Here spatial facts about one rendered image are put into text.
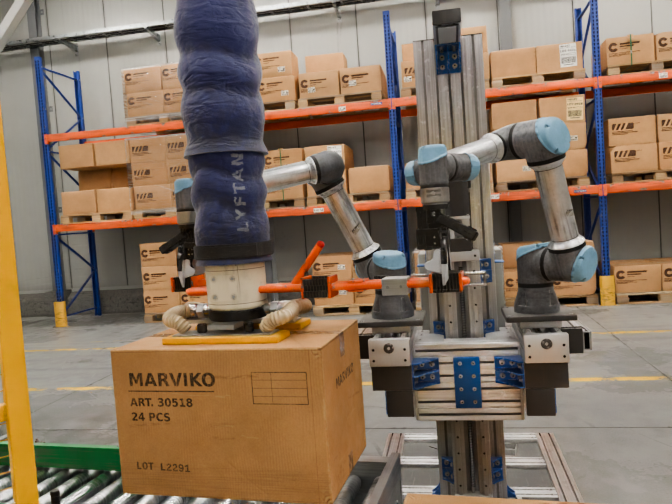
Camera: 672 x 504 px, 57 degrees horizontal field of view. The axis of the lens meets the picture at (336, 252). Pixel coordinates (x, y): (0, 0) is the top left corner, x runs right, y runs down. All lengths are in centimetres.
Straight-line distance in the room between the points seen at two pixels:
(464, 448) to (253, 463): 97
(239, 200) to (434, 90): 97
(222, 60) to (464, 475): 165
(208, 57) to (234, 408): 92
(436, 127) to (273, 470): 134
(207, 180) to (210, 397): 58
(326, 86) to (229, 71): 741
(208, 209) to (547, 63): 767
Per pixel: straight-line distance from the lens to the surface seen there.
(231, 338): 168
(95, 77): 1206
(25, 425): 173
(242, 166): 172
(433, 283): 163
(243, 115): 173
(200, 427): 173
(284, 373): 159
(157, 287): 991
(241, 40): 178
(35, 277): 1263
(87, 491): 240
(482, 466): 244
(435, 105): 236
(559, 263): 209
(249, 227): 171
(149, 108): 993
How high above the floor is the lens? 140
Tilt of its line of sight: 3 degrees down
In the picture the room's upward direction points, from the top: 4 degrees counter-clockwise
